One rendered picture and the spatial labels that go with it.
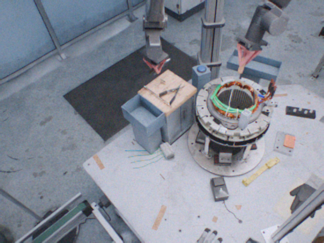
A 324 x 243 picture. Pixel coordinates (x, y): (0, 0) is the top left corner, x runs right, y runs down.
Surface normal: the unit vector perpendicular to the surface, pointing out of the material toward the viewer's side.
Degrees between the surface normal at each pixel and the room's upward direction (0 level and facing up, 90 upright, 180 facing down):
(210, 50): 90
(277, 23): 77
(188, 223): 0
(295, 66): 0
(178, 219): 0
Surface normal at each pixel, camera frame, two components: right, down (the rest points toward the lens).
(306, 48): -0.06, -0.58
